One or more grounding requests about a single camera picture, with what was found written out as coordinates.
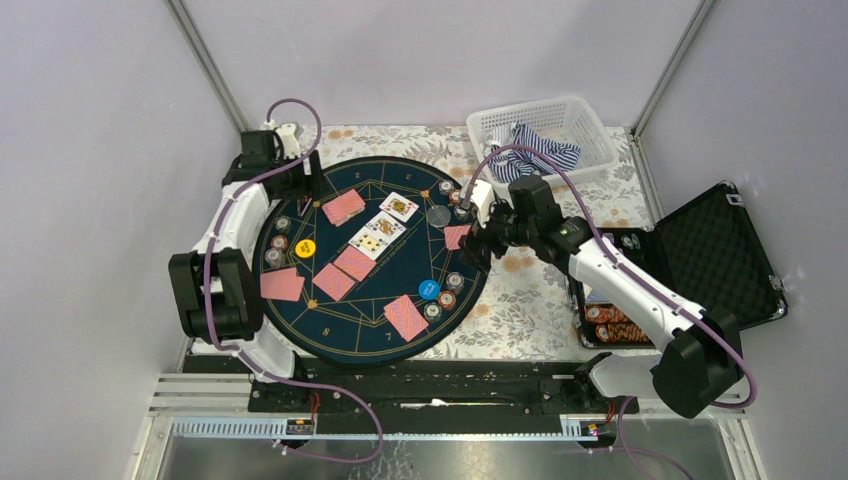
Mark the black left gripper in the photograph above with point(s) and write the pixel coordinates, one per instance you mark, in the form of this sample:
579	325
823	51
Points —
309	184

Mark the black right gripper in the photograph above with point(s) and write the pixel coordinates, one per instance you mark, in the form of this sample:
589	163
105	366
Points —
473	244

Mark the red chips in case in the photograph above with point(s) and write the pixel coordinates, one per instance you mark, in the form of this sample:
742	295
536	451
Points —
611	325

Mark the clear triangular card cutter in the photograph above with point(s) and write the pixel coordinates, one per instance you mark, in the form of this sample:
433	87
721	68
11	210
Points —
304	205

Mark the blue white striped cloth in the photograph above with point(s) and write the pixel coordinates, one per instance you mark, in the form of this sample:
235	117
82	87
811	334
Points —
512	164

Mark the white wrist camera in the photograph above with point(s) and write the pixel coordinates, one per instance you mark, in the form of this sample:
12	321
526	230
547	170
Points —
478	196
287	135

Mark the green blue 50 chip stack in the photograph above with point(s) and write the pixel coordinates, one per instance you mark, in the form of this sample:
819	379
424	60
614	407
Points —
432	312

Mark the red playing card deck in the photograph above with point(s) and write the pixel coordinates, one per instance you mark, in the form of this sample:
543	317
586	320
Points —
343	208

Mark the yellow big blind button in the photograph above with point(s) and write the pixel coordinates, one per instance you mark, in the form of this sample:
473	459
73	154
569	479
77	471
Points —
305	248

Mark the white plastic basket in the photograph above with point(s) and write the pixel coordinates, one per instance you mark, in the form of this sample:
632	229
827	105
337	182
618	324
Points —
564	119

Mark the floral tablecloth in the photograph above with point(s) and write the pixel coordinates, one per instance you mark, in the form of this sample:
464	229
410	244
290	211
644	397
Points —
523	312

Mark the blue small blind button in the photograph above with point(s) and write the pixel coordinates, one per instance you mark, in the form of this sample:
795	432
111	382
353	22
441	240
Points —
429	289

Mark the red 5 chip stack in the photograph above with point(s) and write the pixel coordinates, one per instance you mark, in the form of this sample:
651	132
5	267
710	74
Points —
279	242

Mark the red card seat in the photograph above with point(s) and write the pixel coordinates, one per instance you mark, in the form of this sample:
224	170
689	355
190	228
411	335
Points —
282	285
405	317
453	234

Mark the jack of hearts card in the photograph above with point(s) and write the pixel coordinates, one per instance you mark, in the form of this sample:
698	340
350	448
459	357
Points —
399	207

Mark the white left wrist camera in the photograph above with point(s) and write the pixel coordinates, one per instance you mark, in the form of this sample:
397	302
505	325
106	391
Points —
287	135

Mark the clear dealer button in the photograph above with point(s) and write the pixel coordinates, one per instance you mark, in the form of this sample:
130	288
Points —
438	216

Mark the round dark blue poker mat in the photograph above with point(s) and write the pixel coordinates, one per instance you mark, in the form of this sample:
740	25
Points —
354	332

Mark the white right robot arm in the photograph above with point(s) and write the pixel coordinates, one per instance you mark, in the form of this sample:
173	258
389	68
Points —
697	362

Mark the five of clubs card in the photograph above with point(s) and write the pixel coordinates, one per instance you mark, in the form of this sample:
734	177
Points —
369	243

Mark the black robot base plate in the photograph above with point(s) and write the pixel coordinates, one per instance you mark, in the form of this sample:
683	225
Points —
427	397

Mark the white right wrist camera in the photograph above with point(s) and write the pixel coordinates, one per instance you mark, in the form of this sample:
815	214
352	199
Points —
478	196

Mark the red card bottom seat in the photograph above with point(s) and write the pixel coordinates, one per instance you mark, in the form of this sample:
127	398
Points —
405	317

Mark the face down community card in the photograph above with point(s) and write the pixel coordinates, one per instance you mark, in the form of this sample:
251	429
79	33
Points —
333	282
354	263

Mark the grey chip stack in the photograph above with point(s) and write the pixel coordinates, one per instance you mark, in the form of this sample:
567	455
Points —
446	187
274	258
454	282

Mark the queen of spades card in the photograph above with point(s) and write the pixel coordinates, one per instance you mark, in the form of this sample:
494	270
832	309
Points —
385	226

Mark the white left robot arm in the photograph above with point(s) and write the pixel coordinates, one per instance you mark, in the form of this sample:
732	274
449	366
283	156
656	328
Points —
217	295

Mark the black aluminium poker case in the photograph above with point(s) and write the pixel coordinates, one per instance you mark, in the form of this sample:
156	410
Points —
708	251

